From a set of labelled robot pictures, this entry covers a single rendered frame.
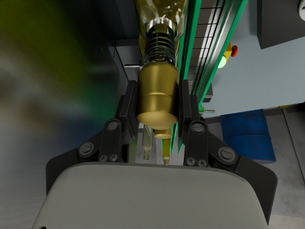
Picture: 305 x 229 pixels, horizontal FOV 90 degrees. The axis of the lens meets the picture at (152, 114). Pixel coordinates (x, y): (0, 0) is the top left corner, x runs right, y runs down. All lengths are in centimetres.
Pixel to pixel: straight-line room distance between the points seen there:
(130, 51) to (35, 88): 36
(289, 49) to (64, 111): 79
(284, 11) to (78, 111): 56
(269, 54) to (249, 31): 17
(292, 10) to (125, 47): 46
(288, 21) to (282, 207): 275
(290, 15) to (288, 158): 270
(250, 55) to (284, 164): 252
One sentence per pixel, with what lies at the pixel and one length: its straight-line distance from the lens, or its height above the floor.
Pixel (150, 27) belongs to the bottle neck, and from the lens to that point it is 17.
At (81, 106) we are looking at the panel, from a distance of 26.
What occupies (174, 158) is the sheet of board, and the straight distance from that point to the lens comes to 317.
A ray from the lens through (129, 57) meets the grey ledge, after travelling 53.
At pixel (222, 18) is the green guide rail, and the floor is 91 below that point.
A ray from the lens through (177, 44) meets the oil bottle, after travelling 22.
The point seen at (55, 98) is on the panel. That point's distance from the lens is 21.
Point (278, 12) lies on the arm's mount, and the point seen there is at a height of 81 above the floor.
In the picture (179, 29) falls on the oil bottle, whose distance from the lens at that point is 19.
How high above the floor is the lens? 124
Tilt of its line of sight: 23 degrees down
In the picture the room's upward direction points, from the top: 177 degrees counter-clockwise
